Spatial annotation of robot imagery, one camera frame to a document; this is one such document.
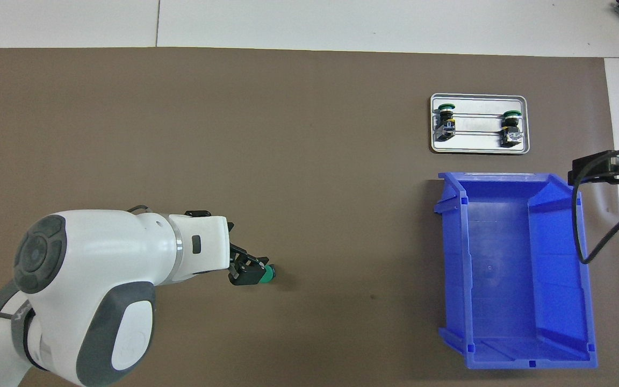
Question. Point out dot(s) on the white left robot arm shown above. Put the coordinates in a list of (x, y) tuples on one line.
[(105, 258)]

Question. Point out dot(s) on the brown table mat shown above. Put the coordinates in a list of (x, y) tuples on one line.
[(180, 107)]

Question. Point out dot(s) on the green push button switch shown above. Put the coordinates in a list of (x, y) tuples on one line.
[(269, 274), (511, 131), (445, 123)]

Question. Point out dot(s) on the grey metal tray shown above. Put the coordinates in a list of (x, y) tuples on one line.
[(479, 145)]

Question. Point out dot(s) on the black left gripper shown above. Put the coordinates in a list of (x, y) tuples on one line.
[(232, 260)]

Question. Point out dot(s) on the blue plastic storage bin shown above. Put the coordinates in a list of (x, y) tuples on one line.
[(503, 269)]

